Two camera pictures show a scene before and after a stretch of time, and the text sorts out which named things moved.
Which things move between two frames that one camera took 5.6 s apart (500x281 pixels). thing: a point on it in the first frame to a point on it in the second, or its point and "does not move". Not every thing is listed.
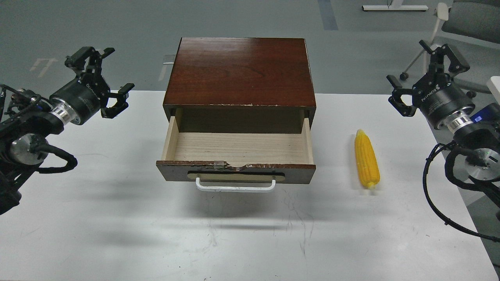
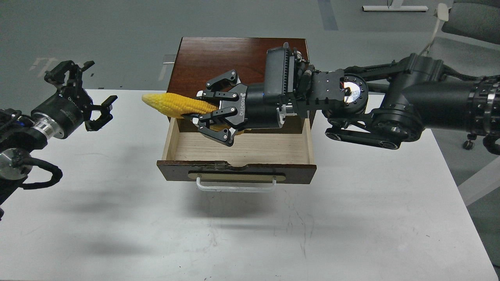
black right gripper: [449, 109] to [254, 109]
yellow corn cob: [366, 162] to [174, 105]
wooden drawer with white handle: [236, 150] does not move
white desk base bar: [394, 8] does not move
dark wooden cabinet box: [241, 85] does not move
